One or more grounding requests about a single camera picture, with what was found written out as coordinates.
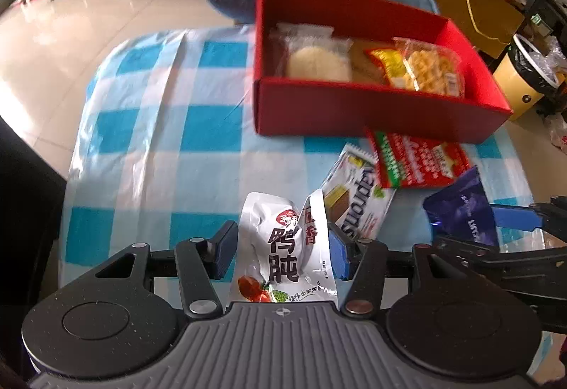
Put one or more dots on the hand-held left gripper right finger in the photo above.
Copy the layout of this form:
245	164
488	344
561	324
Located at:
341	254

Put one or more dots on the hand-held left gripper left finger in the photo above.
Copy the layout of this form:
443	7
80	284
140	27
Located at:
225	249

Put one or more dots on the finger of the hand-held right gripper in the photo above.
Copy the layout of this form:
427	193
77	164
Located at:
469	254
514	217

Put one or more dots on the white duck snack packet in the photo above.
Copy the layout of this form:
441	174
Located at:
274	247

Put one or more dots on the dark blue wafer biscuit packet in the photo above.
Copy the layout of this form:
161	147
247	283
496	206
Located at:
465	203

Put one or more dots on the red cardboard box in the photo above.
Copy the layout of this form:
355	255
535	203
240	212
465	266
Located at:
354	114

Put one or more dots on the clear yellow twists packet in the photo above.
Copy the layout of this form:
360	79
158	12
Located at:
432	65

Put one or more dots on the gold snack packet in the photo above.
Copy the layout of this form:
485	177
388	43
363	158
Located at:
361	63

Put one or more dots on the yellow red snack packet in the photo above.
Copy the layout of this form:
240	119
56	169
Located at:
392	65

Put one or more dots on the clear round rice cake packet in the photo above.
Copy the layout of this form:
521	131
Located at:
314	61

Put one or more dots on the white wafer packet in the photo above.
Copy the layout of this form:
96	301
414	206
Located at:
354	194

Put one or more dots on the pink white plastic bag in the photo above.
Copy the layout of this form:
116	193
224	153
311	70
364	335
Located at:
557	130

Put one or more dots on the red green snack packet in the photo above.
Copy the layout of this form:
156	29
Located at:
421	158

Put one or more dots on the blue white checkered tablecloth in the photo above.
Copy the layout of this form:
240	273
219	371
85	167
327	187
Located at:
146	150

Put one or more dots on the yellow trash bin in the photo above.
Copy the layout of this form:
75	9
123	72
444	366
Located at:
518	88

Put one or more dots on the black furniture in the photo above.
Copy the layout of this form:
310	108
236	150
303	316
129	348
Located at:
26	216

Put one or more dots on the brown cardboard box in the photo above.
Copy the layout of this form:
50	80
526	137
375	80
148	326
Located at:
483	12

